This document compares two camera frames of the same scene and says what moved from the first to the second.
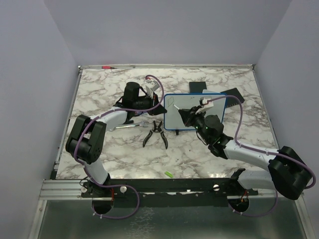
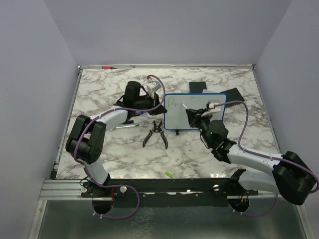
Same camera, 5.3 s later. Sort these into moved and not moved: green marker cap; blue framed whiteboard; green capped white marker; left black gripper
Moved: green capped white marker
Not moved: left black gripper; blue framed whiteboard; green marker cap
